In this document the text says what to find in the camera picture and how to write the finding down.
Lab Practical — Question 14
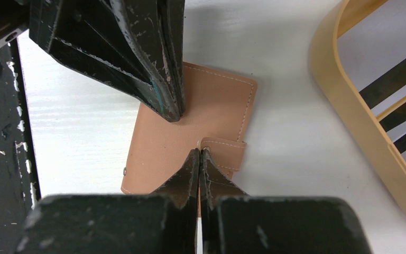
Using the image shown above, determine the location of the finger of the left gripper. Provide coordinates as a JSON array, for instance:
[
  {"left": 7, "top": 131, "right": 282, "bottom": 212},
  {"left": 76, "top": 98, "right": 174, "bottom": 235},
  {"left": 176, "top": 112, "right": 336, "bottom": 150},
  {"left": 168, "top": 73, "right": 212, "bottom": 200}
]
[
  {"left": 118, "top": 1, "right": 186, "bottom": 114},
  {"left": 29, "top": 1, "right": 181, "bottom": 122}
]

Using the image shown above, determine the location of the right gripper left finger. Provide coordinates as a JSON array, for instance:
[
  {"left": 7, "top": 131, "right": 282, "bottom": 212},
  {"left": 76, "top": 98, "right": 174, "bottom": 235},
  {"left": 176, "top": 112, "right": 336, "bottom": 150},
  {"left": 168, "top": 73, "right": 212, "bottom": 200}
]
[{"left": 15, "top": 149, "right": 200, "bottom": 253}]

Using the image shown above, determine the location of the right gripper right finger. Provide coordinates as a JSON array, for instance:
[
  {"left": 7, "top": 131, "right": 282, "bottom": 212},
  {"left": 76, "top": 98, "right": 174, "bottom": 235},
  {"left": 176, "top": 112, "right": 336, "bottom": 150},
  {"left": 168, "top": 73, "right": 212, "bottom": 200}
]
[{"left": 199, "top": 149, "right": 371, "bottom": 253}]

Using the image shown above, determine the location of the yellow oval tray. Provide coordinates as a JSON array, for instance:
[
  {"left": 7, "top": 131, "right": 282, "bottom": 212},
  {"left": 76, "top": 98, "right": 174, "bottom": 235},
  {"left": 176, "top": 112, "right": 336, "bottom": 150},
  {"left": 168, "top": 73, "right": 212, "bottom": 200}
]
[{"left": 309, "top": 1, "right": 406, "bottom": 215}]

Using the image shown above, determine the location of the white black-striped credit card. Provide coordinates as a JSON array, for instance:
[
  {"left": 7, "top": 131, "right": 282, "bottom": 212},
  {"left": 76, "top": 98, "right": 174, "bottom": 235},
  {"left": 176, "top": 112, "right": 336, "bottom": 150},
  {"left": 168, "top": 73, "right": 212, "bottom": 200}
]
[{"left": 338, "top": 1, "right": 406, "bottom": 119}]

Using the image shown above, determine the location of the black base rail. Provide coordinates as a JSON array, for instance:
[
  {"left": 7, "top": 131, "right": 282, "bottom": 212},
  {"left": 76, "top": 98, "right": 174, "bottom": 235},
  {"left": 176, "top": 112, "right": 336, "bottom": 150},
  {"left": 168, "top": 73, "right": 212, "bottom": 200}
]
[{"left": 0, "top": 40, "right": 40, "bottom": 253}]

